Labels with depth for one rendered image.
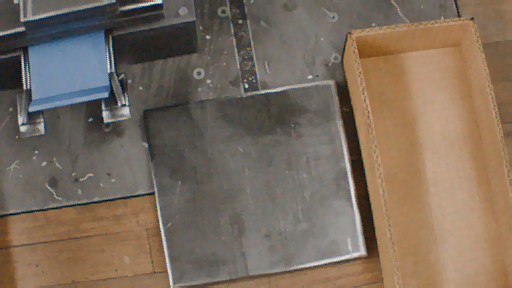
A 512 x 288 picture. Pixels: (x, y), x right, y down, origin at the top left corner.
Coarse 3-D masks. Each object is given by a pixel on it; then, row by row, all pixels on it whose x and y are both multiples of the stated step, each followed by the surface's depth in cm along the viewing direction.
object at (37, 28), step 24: (0, 0) 85; (24, 0) 80; (48, 0) 81; (72, 0) 81; (96, 0) 81; (120, 0) 85; (144, 0) 85; (0, 24) 84; (24, 24) 81; (48, 24) 82; (72, 24) 85; (96, 24) 87; (120, 24) 88; (0, 48) 87
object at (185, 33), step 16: (160, 32) 91; (176, 32) 92; (192, 32) 93; (128, 48) 94; (144, 48) 94; (160, 48) 95; (176, 48) 96; (192, 48) 97; (0, 64) 91; (16, 64) 91; (0, 80) 94; (16, 80) 95
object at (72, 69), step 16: (96, 32) 89; (32, 48) 89; (48, 48) 89; (64, 48) 89; (80, 48) 89; (96, 48) 89; (32, 64) 89; (48, 64) 89; (64, 64) 89; (80, 64) 89; (96, 64) 89; (32, 80) 88; (48, 80) 88; (64, 80) 88; (80, 80) 88; (96, 80) 88; (32, 96) 88; (48, 96) 88; (64, 96) 87; (80, 96) 85; (96, 96) 85
